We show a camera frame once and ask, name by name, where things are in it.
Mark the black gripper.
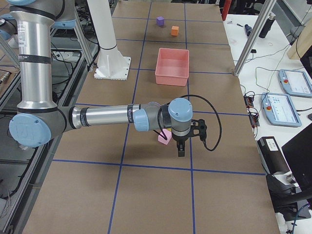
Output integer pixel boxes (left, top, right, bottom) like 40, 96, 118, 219
173, 137, 189, 157

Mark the orange foam block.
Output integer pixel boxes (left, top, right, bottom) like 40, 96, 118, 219
171, 25, 179, 37

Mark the purple foam block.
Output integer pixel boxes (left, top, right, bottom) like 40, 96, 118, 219
156, 16, 165, 27

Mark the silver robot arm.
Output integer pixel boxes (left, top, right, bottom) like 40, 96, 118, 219
9, 0, 194, 157

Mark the pink plastic bin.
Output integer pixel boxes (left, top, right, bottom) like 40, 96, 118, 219
155, 48, 189, 86

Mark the pink foam block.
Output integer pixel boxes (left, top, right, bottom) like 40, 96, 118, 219
158, 129, 172, 145

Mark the black box with label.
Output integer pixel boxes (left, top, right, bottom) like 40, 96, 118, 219
257, 136, 290, 175

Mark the near blue teach pendant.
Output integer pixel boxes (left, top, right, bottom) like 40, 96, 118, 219
261, 93, 302, 127

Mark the blue teach pendant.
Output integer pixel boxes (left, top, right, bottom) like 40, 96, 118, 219
278, 69, 312, 98
261, 93, 302, 127

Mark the black monitor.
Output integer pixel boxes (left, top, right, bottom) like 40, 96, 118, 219
282, 124, 312, 191

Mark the far blue teach pendant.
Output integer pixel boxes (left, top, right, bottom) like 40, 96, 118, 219
278, 69, 312, 98

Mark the black bottle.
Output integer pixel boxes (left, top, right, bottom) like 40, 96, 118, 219
259, 13, 275, 39

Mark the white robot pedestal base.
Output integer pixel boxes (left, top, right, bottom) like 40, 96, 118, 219
87, 0, 131, 80

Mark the aluminium frame post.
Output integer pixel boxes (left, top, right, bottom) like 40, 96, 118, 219
234, 0, 276, 77

